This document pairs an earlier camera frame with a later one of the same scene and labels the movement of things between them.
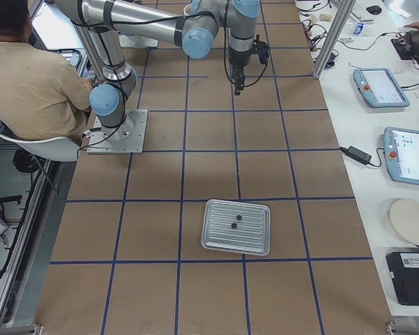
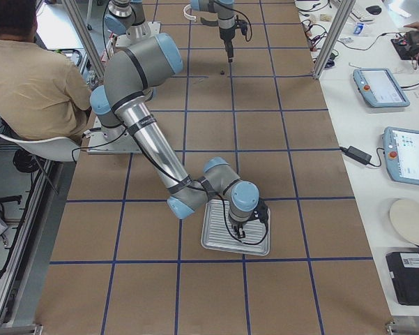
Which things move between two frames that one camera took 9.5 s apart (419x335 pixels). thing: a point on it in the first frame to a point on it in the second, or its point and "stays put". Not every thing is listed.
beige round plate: x=413 y=220 stays put
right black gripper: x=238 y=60 to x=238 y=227
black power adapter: x=357 y=154 stays put
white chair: x=56 y=149 stays put
